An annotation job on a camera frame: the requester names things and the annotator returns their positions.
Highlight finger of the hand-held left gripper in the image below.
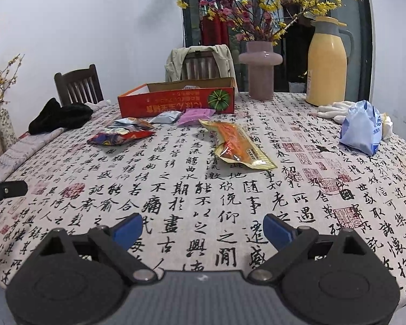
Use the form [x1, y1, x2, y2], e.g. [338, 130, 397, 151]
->
[0, 180, 28, 205]

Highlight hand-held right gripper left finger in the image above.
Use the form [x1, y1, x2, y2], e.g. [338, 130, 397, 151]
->
[32, 213, 158, 285]

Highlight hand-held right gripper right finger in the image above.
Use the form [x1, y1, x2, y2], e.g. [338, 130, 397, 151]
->
[248, 213, 374, 285]

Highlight red blue colourful snack packet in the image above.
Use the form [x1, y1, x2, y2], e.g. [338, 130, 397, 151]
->
[88, 130, 154, 146]

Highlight orange gold snack packet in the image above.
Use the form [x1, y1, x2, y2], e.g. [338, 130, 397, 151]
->
[199, 119, 277, 170]

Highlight silver snack packet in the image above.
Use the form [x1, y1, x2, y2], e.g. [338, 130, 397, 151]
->
[106, 118, 154, 132]

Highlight small white snack packet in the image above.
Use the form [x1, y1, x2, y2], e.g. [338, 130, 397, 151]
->
[149, 112, 181, 124]

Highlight orange cardboard box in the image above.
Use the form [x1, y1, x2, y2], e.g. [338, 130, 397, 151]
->
[118, 77, 235, 118]

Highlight grey patterned folded cloth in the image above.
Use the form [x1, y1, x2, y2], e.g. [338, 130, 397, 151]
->
[0, 100, 110, 177]

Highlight small floral vase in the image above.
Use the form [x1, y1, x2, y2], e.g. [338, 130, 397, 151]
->
[0, 103, 19, 151]

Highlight black fuzzy cloth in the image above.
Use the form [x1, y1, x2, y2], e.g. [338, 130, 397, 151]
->
[28, 97, 94, 135]

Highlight thin yellow blossom twigs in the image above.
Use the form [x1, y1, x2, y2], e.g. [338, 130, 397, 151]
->
[0, 53, 25, 105]

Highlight blue plastic bag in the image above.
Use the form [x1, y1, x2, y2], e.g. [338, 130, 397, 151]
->
[339, 100, 383, 156]

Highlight dark wooden chair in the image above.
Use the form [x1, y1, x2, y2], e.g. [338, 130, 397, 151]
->
[54, 64, 104, 106]

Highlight mauve vase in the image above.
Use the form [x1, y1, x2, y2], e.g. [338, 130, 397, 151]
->
[239, 41, 283, 101]

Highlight yellow thermos jug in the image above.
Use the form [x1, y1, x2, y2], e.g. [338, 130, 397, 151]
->
[305, 16, 354, 106]

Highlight chair with beige jacket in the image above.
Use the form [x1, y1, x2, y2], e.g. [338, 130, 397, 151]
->
[165, 45, 237, 90]

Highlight brown wooden chair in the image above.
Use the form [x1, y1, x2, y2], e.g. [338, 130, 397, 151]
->
[181, 52, 220, 81]

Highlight black framed glass door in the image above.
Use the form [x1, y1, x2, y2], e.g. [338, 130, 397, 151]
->
[179, 0, 374, 100]

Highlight red hanging decoration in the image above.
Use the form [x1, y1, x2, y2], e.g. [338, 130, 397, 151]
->
[201, 7, 231, 46]

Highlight yellow and pink flower branches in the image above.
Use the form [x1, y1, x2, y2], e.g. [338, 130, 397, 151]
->
[176, 0, 359, 46]

